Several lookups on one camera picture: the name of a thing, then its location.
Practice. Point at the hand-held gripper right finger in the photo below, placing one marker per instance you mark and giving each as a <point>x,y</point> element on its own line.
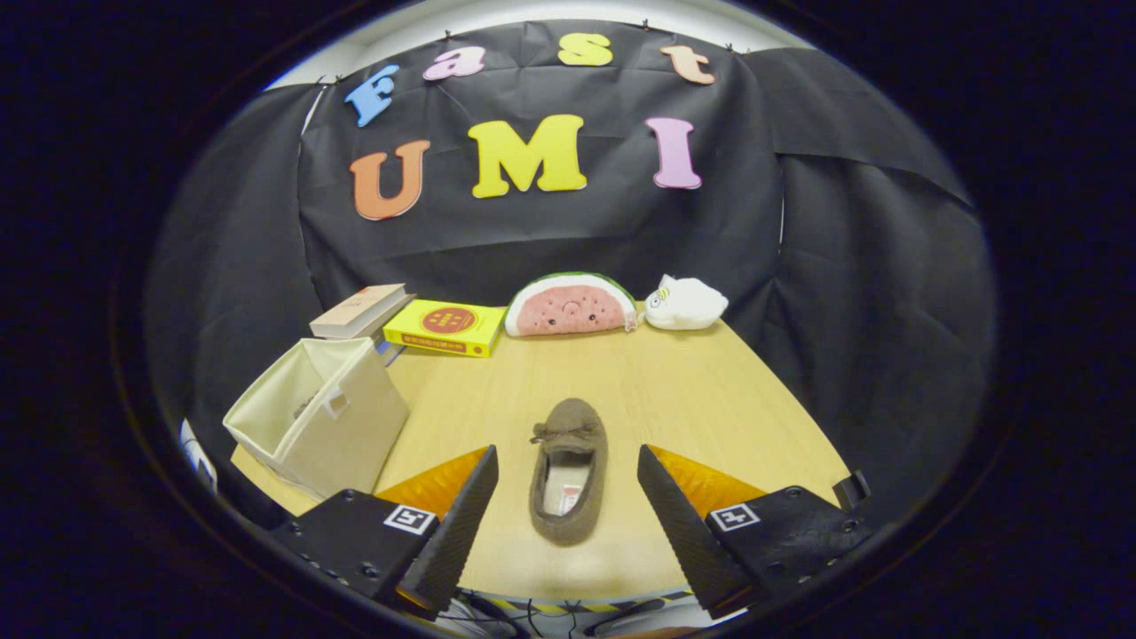
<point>679,524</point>

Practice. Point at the yellow book with red circle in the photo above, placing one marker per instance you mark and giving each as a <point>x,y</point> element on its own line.
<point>448,327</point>

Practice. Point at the black backdrop cloth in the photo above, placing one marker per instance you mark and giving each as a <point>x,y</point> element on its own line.
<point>577,240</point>

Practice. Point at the grey cover book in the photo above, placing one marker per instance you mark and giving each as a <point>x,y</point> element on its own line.
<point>399,311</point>

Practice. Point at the blue cover book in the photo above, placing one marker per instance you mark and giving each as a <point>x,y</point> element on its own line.
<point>390,353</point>

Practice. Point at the watermelon slice plush toy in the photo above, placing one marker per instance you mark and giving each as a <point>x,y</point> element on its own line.
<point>568,309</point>

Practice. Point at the beige cover book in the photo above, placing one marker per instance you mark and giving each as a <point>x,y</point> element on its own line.
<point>359,306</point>

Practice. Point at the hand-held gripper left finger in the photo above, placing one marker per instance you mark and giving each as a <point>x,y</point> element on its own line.
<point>460,524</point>

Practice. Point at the beige fabric storage box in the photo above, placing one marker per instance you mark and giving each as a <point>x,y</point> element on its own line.
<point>351,435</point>

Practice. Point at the white plush toy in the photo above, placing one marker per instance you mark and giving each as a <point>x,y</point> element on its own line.
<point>688,303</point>

